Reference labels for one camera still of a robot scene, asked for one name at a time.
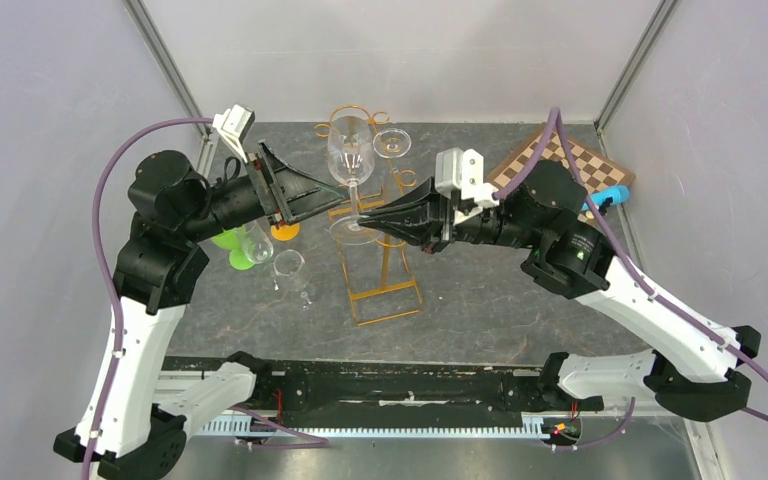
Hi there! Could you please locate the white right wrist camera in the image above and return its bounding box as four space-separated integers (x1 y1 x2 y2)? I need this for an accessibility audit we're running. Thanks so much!
434 148 500 225

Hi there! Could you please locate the wooden chessboard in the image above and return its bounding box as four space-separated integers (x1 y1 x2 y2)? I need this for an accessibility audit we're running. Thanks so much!
485 123 635 201

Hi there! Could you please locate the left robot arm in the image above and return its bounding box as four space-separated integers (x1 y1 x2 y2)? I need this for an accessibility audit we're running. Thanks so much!
53 145 348 479

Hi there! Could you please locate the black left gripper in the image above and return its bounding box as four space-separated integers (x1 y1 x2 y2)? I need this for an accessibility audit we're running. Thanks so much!
181 138 349 242

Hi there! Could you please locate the orange wine glass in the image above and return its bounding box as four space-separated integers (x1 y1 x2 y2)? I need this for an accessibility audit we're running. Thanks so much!
270 224 301 242

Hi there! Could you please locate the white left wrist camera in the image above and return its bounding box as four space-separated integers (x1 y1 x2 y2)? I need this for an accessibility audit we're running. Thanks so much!
212 104 256 163

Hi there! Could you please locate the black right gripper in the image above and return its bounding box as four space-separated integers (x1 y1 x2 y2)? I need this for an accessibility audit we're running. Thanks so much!
359 174 542 252

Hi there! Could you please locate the gold wire glass rack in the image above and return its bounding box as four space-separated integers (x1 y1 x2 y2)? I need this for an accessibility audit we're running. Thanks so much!
315 104 423 326

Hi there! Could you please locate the green wine glass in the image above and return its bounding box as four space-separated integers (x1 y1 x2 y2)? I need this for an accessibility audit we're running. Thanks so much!
211 227 255 271

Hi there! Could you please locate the clear wine glass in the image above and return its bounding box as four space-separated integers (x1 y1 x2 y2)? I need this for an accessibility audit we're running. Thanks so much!
272 249 313 310
327 116 380 246
237 221 274 264
372 128 412 159

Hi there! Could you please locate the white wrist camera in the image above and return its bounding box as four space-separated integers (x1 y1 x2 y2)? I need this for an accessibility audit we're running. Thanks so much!
212 104 256 163
434 148 500 225

